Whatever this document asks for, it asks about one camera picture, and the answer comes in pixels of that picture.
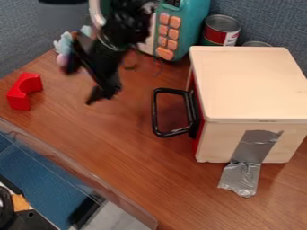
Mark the blue and pink plush toy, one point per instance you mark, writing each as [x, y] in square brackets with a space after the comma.
[64, 43]

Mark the red arch block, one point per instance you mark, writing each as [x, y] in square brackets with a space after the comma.
[22, 90]

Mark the grey tape strip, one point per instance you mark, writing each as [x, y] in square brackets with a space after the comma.
[246, 167]

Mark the silver can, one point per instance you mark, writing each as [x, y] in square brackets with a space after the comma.
[256, 43]

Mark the red and white can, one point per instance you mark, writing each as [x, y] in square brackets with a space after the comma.
[220, 33]

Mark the wooden cabinet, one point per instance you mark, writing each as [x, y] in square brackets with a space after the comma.
[247, 90]

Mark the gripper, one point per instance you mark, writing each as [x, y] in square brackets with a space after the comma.
[102, 58]

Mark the teal toy microwave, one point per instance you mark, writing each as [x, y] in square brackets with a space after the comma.
[180, 27]

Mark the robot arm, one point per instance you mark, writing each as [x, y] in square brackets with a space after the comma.
[130, 21]

